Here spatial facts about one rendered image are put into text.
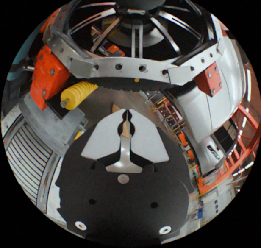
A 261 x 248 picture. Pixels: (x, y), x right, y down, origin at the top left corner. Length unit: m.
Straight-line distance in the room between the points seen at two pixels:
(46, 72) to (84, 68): 0.12
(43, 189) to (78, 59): 0.59
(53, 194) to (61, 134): 0.37
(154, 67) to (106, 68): 0.09
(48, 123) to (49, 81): 0.31
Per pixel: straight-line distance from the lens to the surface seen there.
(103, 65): 0.19
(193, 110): 0.49
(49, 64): 0.26
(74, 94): 0.24
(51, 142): 0.58
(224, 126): 3.51
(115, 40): 0.46
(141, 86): 0.27
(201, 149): 2.37
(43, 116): 0.55
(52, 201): 0.62
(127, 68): 0.18
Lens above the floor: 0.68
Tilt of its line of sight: 20 degrees down
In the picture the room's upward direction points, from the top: 54 degrees clockwise
